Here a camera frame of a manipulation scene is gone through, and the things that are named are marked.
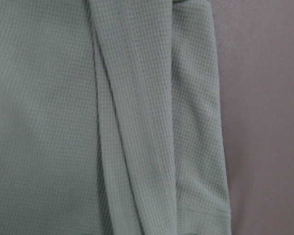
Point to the olive green long-sleeve shirt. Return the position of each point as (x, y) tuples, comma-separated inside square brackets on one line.
[(110, 119)]

